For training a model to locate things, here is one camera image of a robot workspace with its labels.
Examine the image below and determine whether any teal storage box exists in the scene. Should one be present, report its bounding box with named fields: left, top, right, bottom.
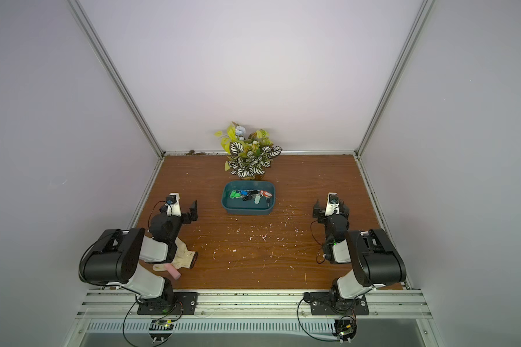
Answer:
left=221, top=180, right=276, bottom=215

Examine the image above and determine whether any red tag key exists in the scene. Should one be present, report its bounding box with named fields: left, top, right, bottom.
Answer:
left=260, top=190, right=273, bottom=198

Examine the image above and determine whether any black tag key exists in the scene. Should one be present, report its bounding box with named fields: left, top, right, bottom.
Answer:
left=242, top=190, right=259, bottom=201

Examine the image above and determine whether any green tag key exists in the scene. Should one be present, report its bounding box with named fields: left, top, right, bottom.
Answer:
left=230, top=190, right=242, bottom=199

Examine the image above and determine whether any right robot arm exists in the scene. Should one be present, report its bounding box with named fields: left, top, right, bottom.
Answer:
left=313, top=193, right=407, bottom=303

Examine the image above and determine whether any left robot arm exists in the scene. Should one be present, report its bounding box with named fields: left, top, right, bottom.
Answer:
left=78, top=193, right=198, bottom=315

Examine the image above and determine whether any beige cloth glove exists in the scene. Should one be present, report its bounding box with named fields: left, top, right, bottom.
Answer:
left=170, top=237, right=198, bottom=270

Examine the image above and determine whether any pink purple brush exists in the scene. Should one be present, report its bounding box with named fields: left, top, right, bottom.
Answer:
left=164, top=263, right=182, bottom=280

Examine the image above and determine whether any vase with artificial plant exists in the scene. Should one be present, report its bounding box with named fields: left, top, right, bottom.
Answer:
left=214, top=122, right=283, bottom=181

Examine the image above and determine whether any left controller board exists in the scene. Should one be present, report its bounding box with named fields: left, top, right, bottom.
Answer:
left=148, top=319, right=175, bottom=346

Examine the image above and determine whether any controller board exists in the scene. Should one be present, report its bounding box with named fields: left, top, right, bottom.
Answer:
left=334, top=315, right=357, bottom=344
left=148, top=319, right=175, bottom=346

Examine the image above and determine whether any right controller board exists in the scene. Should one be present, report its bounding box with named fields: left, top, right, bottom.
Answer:
left=334, top=315, right=357, bottom=344

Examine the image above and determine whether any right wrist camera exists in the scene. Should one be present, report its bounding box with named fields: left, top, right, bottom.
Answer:
left=325, top=192, right=340, bottom=216

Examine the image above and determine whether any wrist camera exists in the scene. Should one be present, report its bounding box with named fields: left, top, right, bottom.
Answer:
left=325, top=192, right=340, bottom=216
left=165, top=192, right=182, bottom=217

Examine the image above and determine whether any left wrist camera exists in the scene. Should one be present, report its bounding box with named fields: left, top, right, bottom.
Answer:
left=165, top=192, right=182, bottom=217

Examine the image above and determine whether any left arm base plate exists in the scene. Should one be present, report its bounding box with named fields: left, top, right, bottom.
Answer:
left=137, top=291, right=198, bottom=316

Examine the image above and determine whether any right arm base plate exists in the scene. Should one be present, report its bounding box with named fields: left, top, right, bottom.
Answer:
left=303, top=292, right=370, bottom=316

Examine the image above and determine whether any aluminium front rail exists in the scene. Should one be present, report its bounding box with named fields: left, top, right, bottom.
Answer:
left=76, top=289, right=432, bottom=319

